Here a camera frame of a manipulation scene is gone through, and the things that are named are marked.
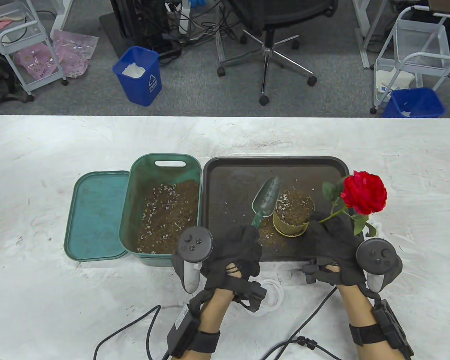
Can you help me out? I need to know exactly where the clear round plastic piece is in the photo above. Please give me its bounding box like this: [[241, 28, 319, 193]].
[[277, 262, 297, 284]]

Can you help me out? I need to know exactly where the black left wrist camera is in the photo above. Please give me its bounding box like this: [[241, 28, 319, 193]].
[[234, 281, 267, 312]]

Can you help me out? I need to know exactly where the aluminium rail piece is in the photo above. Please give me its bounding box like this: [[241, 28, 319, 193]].
[[215, 26, 226, 63]]

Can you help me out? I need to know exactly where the dark grey right controller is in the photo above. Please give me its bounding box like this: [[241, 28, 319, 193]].
[[356, 238, 403, 293]]

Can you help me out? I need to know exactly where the yellow ribbed flower pot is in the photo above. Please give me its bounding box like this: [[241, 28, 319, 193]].
[[273, 191, 315, 237]]

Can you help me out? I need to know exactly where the dark brown plastic tray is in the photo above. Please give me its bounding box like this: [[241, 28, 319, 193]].
[[201, 156, 352, 262]]

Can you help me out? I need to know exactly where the black floor mat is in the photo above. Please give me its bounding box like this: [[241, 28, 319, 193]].
[[99, 13, 135, 59]]

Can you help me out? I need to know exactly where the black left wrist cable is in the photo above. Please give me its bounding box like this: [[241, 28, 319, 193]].
[[93, 304, 171, 360]]

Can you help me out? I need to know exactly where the green garden trowel scoop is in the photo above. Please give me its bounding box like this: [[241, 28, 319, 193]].
[[250, 176, 282, 230]]

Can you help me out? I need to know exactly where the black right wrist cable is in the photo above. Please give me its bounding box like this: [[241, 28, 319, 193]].
[[261, 287, 357, 360]]

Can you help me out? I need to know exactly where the white desk leg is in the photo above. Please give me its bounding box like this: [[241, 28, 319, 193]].
[[352, 0, 385, 69], [51, 0, 83, 40]]

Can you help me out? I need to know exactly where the black computer tower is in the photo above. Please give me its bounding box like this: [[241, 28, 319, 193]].
[[111, 0, 171, 49]]

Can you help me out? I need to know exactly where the person's right forearm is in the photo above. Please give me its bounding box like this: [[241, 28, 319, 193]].
[[337, 285, 383, 360]]

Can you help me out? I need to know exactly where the black labelled wrist box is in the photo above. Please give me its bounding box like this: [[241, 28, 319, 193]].
[[167, 304, 201, 359]]

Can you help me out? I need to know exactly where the black right wrist strap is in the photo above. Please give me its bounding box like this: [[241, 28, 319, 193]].
[[349, 324, 379, 346]]

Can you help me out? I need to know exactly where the person's right hand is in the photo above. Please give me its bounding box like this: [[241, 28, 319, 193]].
[[302, 212, 368, 287]]

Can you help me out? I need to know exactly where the black left wrist strap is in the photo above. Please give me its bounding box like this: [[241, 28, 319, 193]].
[[187, 330, 221, 353]]

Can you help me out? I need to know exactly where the plain blue waste bin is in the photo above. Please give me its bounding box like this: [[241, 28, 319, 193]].
[[382, 87, 446, 119]]

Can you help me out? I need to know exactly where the white power strip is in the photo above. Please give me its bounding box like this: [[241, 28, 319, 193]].
[[165, 0, 192, 35]]

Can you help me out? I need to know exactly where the black wrist strap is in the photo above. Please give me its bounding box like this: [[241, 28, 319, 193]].
[[349, 324, 379, 346], [187, 330, 221, 353]]

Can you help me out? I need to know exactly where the grey and white left controller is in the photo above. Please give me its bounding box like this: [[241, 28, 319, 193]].
[[177, 226, 214, 294]]

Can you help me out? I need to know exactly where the black lattice wrist mount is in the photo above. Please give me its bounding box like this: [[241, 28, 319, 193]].
[[373, 299, 414, 360]]

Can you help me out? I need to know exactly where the teal plastic bin lid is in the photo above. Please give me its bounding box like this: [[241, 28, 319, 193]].
[[64, 171, 131, 262]]

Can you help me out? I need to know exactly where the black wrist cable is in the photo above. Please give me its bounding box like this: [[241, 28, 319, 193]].
[[93, 304, 171, 360], [261, 287, 357, 360]]

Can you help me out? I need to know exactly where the green plastic storage bin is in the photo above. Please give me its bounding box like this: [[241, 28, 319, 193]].
[[119, 153, 203, 267]]

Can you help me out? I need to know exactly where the blue bin with white symbol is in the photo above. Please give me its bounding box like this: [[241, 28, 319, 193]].
[[112, 46, 162, 107]]

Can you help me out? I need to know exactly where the tangle of black cables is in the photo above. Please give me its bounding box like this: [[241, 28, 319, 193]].
[[135, 0, 237, 64]]

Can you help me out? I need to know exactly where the brown potting mix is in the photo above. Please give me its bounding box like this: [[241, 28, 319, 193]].
[[259, 224, 290, 248], [277, 190, 315, 225], [137, 179, 200, 255]]

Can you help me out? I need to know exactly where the red artificial rose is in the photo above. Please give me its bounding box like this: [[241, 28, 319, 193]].
[[318, 171, 388, 237]]

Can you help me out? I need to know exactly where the white box in cart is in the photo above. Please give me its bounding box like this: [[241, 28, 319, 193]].
[[375, 67, 416, 94]]

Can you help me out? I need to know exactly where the person's left hand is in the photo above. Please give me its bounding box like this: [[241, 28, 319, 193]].
[[171, 224, 263, 291]]

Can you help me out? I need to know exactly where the black office chair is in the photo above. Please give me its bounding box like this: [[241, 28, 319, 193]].
[[216, 0, 340, 107]]

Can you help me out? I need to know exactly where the pink plastic bag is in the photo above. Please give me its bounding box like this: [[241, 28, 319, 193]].
[[13, 42, 59, 79], [52, 30, 99, 78]]

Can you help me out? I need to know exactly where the white rolling cart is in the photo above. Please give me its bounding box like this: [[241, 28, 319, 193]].
[[0, 0, 69, 102], [370, 6, 450, 115]]

